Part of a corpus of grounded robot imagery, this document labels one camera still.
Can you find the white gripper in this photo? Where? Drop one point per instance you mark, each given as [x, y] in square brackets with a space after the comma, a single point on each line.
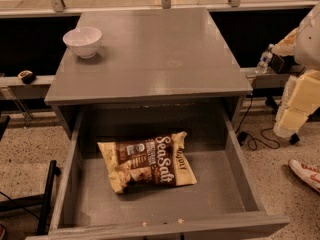
[308, 42]

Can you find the brown sea salt chip bag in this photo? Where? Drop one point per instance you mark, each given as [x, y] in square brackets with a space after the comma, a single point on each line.
[157, 161]

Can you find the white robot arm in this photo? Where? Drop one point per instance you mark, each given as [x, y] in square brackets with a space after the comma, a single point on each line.
[307, 47]

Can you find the grey cabinet counter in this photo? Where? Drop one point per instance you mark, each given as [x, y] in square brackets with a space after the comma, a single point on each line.
[148, 54]

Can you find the grey open top drawer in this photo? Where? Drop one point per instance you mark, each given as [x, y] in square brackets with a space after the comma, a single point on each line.
[223, 204]

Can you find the small black box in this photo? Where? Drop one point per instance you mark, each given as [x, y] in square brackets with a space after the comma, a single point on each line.
[281, 64]

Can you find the clear plastic water bottle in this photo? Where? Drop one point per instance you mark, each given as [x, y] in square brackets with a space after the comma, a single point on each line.
[264, 61]

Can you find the white red sneaker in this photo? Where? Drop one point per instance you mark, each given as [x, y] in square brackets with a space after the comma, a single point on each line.
[310, 174]

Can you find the white ceramic bowl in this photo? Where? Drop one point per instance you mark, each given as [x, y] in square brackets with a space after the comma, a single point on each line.
[83, 41]

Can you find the yellow black tape measure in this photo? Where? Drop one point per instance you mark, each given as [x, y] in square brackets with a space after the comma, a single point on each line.
[27, 76]

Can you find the black metal stand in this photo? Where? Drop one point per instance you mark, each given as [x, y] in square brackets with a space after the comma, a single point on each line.
[42, 200]

